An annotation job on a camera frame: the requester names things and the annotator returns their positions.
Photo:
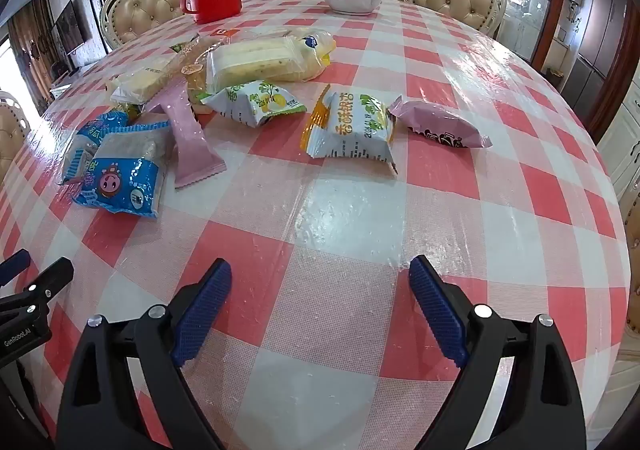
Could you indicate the pale pink long snack packet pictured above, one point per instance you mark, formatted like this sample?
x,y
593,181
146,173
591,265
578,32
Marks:
x,y
190,144

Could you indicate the clear cake slice packet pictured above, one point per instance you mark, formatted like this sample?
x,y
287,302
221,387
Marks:
x,y
142,79

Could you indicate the wall television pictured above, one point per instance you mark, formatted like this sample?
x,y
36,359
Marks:
x,y
70,27

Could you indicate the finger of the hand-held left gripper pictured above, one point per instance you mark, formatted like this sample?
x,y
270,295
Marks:
x,y
14,265
50,276

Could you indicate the orange green white snack packet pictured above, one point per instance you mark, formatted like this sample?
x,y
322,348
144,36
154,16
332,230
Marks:
x,y
350,129

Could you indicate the large clear bread packet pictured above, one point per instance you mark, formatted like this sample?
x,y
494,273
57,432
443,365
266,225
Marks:
x,y
265,59

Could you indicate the tan bread packet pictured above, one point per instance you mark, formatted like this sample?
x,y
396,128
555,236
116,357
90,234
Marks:
x,y
197,52

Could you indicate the orange label clear packet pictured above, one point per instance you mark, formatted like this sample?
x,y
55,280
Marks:
x,y
260,33

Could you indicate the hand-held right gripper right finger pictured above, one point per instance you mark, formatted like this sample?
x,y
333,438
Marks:
x,y
440,320

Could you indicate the green yellow snack packet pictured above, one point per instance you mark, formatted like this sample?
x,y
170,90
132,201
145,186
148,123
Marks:
x,y
250,102

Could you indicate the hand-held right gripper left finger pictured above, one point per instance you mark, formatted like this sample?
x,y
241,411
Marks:
x,y
200,320

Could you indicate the pink snack packet dark print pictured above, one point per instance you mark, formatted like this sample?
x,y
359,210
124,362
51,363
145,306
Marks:
x,y
440,127

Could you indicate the red white checked tablecloth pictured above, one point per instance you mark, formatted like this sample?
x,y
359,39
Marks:
x,y
350,210

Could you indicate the white television console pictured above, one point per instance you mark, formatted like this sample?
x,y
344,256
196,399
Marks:
x,y
62,82

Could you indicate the white cabinet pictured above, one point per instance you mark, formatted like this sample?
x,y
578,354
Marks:
x,y
622,139

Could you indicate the brown patterned curtain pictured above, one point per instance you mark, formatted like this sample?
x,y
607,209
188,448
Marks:
x,y
30,54

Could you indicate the blue snack packet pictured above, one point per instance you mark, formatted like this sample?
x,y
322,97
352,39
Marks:
x,y
82,147
120,180

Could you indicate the dark refrigerator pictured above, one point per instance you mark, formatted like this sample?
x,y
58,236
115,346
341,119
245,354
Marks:
x,y
602,29

